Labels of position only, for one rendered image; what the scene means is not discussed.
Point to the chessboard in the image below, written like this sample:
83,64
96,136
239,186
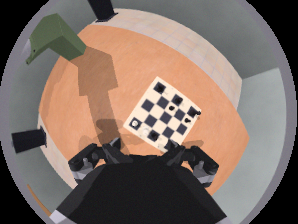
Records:
153,111

